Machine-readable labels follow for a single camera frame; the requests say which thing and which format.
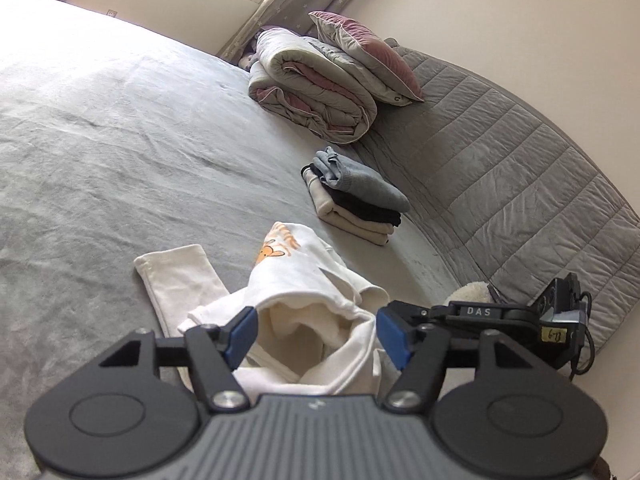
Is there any white cream sweatshirt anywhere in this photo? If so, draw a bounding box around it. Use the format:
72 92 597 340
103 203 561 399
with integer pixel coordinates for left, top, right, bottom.
134 222 390 400

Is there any white plush toy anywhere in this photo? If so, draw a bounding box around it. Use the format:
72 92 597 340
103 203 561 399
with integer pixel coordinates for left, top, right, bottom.
442 282 494 306

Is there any folded beige garment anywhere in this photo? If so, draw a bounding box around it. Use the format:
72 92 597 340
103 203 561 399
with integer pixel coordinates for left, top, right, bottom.
302 166 395 246

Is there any grey quilted headboard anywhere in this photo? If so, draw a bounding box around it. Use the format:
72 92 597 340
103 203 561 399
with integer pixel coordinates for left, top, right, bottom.
355 47 639 348

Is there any folded black garment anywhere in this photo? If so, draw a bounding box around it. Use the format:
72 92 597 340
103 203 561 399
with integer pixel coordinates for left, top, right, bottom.
308 165 401 228

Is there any folded grey garment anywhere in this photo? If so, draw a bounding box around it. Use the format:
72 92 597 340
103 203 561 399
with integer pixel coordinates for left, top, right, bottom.
312 146 410 214

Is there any grey bed blanket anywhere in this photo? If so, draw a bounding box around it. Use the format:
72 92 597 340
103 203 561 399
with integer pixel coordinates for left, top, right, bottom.
1 0 457 479

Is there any pink grey pillow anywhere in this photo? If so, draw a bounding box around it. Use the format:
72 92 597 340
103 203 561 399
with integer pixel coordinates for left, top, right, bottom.
308 11 423 107

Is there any folded grey pink quilt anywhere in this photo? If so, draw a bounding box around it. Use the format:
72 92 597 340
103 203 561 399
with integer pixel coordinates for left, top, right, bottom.
248 27 378 145

